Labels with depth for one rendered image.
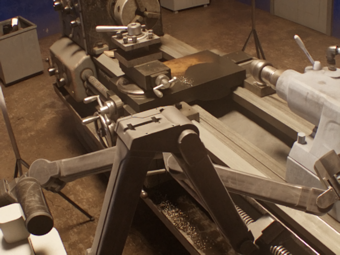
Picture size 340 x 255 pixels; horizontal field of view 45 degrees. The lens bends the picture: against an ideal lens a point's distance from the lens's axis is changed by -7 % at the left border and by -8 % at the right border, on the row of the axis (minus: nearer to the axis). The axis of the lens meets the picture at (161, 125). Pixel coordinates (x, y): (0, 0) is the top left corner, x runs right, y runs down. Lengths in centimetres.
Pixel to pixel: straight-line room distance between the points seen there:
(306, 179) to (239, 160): 29
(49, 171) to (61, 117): 259
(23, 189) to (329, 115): 90
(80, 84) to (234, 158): 137
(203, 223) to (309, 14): 400
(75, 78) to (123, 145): 195
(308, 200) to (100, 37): 186
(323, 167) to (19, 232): 76
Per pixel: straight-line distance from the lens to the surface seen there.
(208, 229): 194
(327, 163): 109
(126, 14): 243
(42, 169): 123
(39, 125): 376
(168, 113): 78
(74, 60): 271
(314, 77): 147
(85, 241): 255
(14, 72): 461
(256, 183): 108
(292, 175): 147
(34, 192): 105
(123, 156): 75
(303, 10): 561
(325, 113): 136
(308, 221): 137
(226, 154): 163
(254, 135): 195
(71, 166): 121
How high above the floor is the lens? 178
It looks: 31 degrees down
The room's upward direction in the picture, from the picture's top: 6 degrees counter-clockwise
